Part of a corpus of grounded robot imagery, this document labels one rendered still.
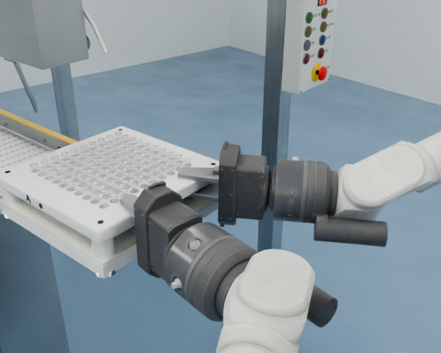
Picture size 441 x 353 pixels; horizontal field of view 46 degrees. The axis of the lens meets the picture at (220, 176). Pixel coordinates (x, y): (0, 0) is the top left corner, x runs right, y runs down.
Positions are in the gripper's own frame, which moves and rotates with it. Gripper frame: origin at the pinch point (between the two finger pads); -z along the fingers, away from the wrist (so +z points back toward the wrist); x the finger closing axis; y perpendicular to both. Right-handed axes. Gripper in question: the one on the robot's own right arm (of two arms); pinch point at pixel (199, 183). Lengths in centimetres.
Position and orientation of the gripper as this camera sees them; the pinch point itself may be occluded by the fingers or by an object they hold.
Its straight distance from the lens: 75.0
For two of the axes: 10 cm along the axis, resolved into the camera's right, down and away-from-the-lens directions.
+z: 9.9, 0.8, -1.1
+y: 1.4, -4.7, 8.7
